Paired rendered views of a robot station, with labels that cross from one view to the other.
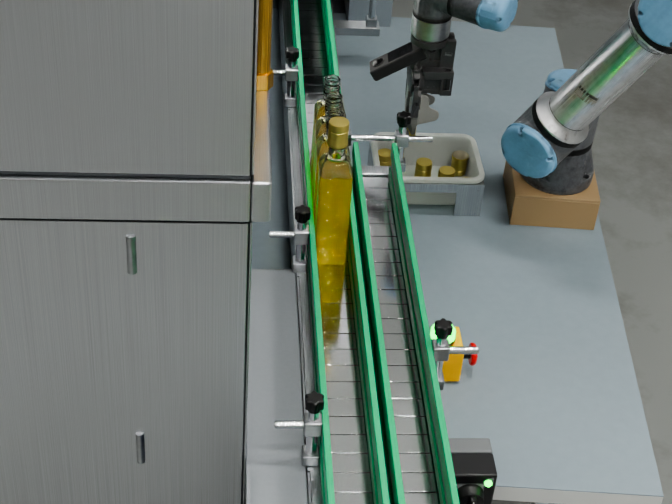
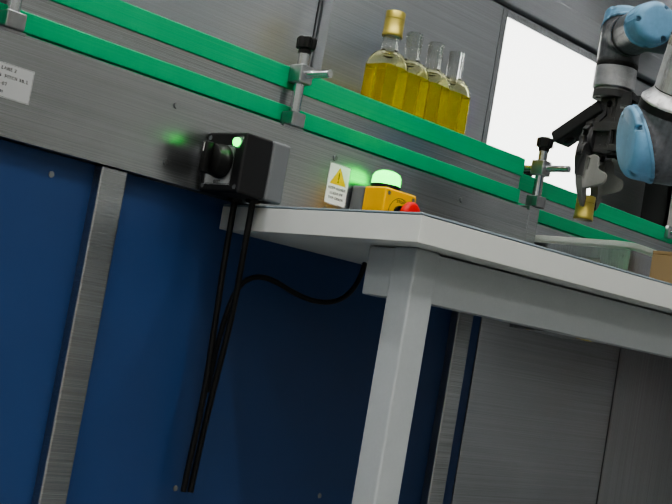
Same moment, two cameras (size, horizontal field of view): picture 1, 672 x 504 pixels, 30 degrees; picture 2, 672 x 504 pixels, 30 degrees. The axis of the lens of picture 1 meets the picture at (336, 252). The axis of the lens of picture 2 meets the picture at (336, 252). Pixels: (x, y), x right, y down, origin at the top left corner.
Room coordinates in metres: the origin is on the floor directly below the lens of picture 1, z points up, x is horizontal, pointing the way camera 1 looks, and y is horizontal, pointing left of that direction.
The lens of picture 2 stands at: (0.41, -1.60, 0.58)
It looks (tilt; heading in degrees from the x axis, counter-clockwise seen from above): 4 degrees up; 51
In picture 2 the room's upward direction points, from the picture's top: 10 degrees clockwise
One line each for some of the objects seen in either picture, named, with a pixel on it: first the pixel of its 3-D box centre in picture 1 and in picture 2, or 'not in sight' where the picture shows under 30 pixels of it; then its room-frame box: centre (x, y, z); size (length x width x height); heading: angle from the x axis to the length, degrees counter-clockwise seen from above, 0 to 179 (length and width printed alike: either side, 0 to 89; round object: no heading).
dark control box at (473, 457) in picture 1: (465, 474); (244, 169); (1.34, -0.23, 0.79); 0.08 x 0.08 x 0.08; 6
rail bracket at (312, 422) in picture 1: (298, 430); not in sight; (1.27, 0.03, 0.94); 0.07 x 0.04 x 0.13; 96
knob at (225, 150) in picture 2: (470, 501); (212, 158); (1.29, -0.24, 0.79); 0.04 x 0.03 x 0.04; 96
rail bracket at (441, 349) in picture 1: (453, 355); (310, 82); (1.45, -0.20, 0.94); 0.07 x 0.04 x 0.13; 96
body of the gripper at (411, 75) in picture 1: (429, 62); (611, 125); (2.16, -0.15, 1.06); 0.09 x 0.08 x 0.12; 97
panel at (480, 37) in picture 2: not in sight; (479, 85); (2.15, 0.19, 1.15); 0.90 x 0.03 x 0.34; 6
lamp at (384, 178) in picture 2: (443, 332); (386, 180); (1.62, -0.19, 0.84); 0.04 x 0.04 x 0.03
